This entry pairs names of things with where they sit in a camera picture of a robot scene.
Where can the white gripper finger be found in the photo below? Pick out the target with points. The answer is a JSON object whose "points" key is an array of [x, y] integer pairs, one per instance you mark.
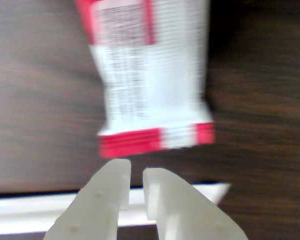
{"points": [[95, 205], [190, 212]]}

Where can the small red white candy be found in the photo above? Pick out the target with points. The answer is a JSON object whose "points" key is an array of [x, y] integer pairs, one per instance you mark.
{"points": [[152, 75]]}

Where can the white paper-wrapped straw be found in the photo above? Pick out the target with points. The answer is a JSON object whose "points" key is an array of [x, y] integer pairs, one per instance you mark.
{"points": [[27, 212]]}

